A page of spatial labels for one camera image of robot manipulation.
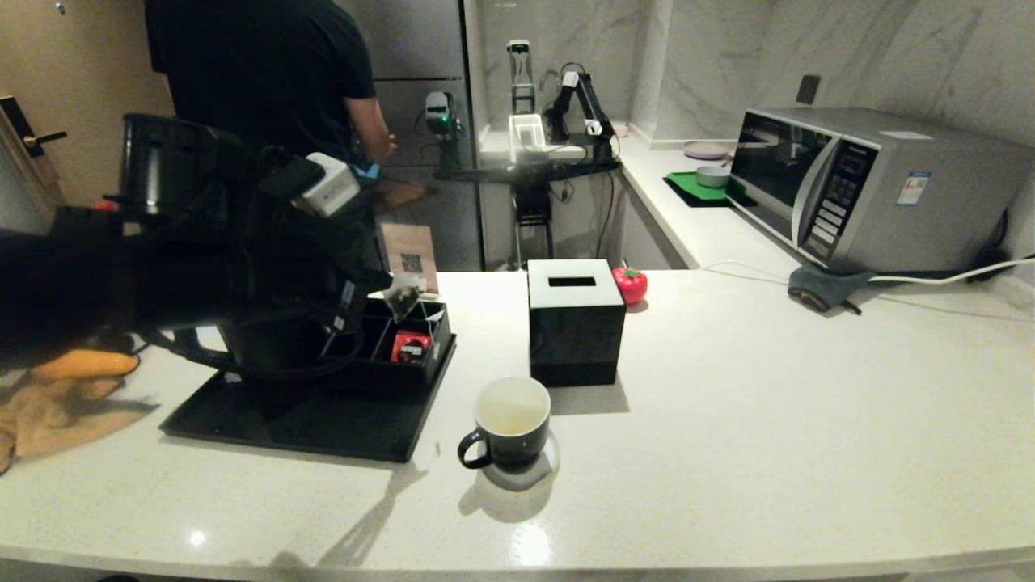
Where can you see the brown QR code sign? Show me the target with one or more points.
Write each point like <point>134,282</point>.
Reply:
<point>411,250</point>

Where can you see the white dish rack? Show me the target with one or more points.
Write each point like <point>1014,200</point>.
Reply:
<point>527,136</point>

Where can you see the person in black shirt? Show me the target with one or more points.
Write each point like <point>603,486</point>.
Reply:
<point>259,73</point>

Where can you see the person's right forearm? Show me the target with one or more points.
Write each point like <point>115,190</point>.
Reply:
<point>368,121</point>

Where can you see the black electric kettle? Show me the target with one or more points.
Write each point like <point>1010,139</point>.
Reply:
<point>267,356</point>

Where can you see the red tomato shaped ornament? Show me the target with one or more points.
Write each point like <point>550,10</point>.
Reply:
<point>630,285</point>

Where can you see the grey tea bag sachet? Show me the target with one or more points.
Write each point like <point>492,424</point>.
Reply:
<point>404,301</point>

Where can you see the red sachet packet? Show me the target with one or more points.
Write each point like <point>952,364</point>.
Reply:
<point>411,347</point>

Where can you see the black tissue box white lid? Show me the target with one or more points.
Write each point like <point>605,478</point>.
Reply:
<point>574,339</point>

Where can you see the yellow cloth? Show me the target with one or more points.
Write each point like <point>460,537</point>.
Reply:
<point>57,420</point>

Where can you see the grey refrigerator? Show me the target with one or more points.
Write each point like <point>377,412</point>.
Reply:
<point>420,40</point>

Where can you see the grey folded cloth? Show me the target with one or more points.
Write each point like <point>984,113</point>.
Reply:
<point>825,287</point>

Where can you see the silver microwave oven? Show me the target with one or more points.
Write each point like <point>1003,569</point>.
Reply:
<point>930,200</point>

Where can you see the black serving tray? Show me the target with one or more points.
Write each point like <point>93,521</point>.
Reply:
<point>323,428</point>

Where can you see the pale pink plate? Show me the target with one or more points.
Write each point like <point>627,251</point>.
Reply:
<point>705,149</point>

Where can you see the green tray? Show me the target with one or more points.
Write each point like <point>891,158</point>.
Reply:
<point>687,187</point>

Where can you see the small grey bowl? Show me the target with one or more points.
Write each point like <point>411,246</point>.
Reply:
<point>712,177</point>

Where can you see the white round coaster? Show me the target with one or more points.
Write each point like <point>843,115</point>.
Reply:
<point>525,482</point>

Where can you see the yellow corn cob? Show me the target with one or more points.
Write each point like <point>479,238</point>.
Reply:
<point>85,364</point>

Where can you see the black compartment box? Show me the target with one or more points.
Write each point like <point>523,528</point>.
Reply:
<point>356,368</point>

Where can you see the black mounting bar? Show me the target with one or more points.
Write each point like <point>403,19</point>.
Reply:
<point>525,170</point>

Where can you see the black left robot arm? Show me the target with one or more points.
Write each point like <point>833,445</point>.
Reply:
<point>121,275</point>

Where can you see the dark mug white inside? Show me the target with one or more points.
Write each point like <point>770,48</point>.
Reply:
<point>517,444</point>

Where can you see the person's right hand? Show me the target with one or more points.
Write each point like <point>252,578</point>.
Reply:
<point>384,148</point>

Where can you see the black wall socket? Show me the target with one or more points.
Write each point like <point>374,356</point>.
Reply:
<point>807,89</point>

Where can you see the black stand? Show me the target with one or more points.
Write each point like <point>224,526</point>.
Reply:
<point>534,212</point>

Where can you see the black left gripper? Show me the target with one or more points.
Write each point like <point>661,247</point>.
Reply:
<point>299,275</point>

